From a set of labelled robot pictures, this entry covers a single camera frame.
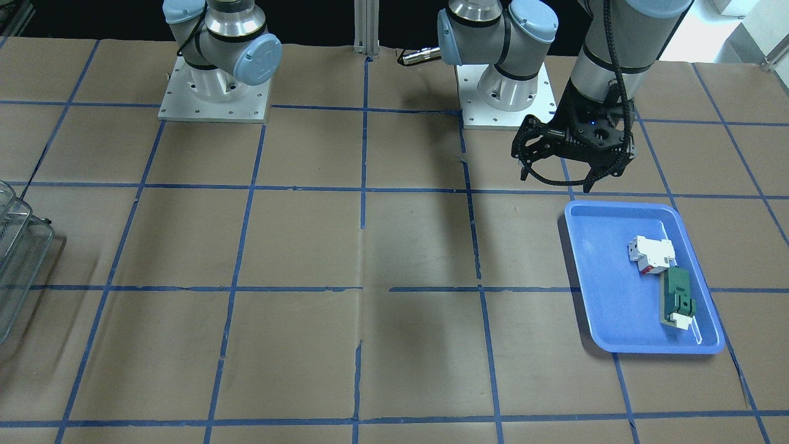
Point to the white red circuit breaker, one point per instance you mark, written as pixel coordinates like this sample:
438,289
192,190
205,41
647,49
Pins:
652,256

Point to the aluminium frame post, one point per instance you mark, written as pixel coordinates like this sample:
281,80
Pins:
365,18

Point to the blue plastic tray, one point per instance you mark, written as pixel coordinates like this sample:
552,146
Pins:
623,306

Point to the silver wire mesh shelf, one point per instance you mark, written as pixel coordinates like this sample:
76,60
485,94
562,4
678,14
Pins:
25,241

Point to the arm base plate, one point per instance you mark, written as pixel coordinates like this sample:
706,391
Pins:
209,95
489,101

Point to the green terminal block module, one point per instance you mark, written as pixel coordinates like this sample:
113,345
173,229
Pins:
677,305

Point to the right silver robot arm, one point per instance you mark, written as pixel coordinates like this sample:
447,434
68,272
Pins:
226,46

